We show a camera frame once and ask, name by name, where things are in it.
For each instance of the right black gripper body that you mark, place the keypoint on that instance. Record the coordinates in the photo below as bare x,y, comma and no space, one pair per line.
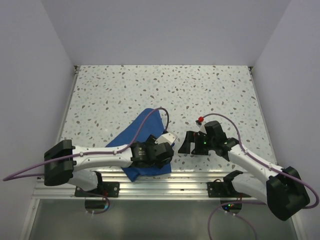
203,143

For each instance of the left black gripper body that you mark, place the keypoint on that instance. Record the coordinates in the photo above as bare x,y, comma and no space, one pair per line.
151,141

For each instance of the blue surgical drape cloth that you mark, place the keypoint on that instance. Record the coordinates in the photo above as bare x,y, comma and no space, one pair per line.
153,126

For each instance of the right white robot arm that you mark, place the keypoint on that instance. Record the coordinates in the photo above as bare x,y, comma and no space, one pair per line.
279,188

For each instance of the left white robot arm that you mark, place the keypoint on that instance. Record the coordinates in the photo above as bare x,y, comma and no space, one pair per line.
66,163

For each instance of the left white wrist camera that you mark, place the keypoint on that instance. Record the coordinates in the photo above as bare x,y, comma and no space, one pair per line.
168,137

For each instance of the aluminium frame rail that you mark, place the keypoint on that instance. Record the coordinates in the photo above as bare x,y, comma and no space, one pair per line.
173,186

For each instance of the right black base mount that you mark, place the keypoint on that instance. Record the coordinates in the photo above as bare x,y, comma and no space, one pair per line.
221,189

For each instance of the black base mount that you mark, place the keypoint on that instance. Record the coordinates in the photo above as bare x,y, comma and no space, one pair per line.
109,189
221,189

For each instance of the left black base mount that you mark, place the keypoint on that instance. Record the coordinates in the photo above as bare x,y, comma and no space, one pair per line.
109,189

